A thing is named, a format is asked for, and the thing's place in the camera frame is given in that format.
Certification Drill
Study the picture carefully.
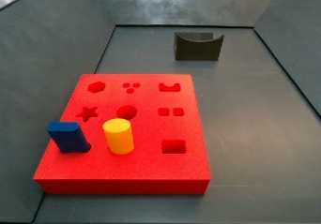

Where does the dark blue rounded block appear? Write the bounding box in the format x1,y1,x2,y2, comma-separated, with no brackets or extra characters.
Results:
47,122,91,153

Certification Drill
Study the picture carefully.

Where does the black curved holder stand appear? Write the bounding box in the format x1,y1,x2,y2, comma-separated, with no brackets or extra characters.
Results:
174,32,225,61

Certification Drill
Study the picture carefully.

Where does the yellow cylinder block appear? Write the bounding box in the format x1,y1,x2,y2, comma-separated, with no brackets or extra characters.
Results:
103,118,134,155

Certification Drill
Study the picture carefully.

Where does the red foam shape board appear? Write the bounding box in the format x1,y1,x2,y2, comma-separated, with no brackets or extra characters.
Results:
34,74,212,194

